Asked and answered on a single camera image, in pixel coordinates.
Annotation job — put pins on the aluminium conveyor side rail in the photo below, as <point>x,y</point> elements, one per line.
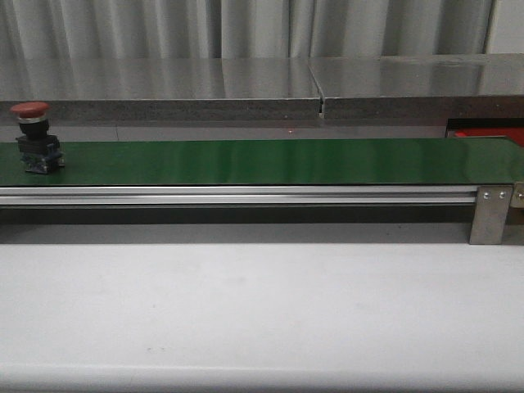
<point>126,196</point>

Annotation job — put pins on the left stainless steel table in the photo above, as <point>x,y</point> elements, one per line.
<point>96,91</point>

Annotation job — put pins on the green conveyor belt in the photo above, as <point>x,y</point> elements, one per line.
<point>428,161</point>

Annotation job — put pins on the grey pleated curtain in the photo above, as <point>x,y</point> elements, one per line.
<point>241,29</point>

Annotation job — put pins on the right stainless steel table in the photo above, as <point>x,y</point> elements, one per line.
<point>479,86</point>

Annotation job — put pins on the red bin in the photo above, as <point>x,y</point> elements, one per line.
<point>515,134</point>

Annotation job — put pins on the small steel end bracket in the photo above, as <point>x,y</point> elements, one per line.
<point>517,201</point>

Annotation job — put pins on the stainless steel table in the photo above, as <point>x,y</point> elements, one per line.
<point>96,91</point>
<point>479,86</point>

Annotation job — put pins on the steel conveyor support bracket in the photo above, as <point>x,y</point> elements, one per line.
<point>491,211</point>

